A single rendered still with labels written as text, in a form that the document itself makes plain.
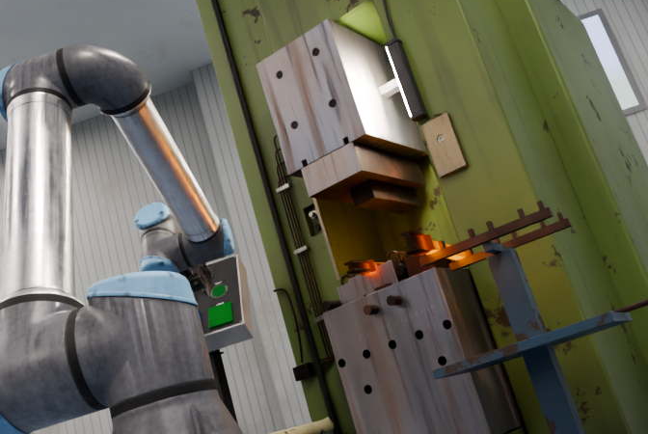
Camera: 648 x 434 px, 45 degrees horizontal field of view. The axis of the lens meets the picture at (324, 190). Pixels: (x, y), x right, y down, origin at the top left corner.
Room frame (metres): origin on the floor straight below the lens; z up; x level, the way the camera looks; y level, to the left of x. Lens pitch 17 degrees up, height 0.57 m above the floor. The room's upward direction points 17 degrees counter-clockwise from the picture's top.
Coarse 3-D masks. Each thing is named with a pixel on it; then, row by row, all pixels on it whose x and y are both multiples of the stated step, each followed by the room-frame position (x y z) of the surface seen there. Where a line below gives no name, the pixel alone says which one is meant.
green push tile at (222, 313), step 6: (216, 306) 2.28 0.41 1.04; (222, 306) 2.28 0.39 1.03; (228, 306) 2.27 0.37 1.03; (210, 312) 2.28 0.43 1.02; (216, 312) 2.27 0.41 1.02; (222, 312) 2.27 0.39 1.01; (228, 312) 2.26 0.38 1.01; (210, 318) 2.26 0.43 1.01; (216, 318) 2.26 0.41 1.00; (222, 318) 2.25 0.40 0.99; (228, 318) 2.25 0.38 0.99; (210, 324) 2.25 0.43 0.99; (216, 324) 2.25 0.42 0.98; (222, 324) 2.25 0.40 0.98
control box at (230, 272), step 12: (216, 264) 2.37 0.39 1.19; (228, 264) 2.36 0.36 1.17; (240, 264) 2.38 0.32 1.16; (216, 276) 2.35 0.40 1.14; (228, 276) 2.34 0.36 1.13; (240, 276) 2.34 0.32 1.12; (228, 288) 2.31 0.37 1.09; (240, 288) 2.31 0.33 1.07; (204, 300) 2.31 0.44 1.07; (216, 300) 2.30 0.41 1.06; (228, 300) 2.29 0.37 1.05; (240, 300) 2.28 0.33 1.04; (204, 312) 2.29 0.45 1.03; (240, 312) 2.26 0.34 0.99; (204, 324) 2.27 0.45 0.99; (228, 324) 2.25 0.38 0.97; (240, 324) 2.24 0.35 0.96; (252, 324) 2.33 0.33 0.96; (204, 336) 2.25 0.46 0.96; (216, 336) 2.26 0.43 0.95; (228, 336) 2.27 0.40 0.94; (240, 336) 2.28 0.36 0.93; (252, 336) 2.30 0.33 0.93; (216, 348) 2.31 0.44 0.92
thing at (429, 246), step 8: (408, 232) 1.61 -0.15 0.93; (416, 232) 1.64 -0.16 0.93; (408, 240) 1.62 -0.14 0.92; (416, 240) 1.64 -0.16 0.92; (424, 240) 1.69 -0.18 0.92; (432, 240) 1.73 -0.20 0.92; (408, 248) 1.62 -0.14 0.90; (416, 248) 1.61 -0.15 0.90; (424, 248) 1.68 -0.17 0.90; (432, 248) 1.68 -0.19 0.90; (456, 256) 1.89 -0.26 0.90; (464, 256) 1.93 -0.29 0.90
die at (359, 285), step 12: (384, 264) 2.16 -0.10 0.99; (396, 264) 2.17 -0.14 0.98; (360, 276) 2.20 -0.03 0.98; (372, 276) 2.18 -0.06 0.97; (384, 276) 2.16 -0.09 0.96; (396, 276) 2.15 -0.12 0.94; (408, 276) 2.21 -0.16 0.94; (348, 288) 2.23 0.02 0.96; (360, 288) 2.21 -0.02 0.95; (372, 288) 2.19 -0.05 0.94; (348, 300) 2.23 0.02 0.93
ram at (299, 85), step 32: (320, 32) 2.14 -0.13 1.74; (352, 32) 2.24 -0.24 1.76; (288, 64) 2.21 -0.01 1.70; (320, 64) 2.16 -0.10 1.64; (352, 64) 2.17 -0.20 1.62; (384, 64) 2.38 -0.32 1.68; (288, 96) 2.23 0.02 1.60; (320, 96) 2.17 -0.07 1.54; (352, 96) 2.12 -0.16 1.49; (384, 96) 2.30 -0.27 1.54; (288, 128) 2.25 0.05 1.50; (320, 128) 2.19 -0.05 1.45; (352, 128) 2.14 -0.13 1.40; (384, 128) 2.23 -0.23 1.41; (416, 128) 2.44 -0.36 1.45; (288, 160) 2.26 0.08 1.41
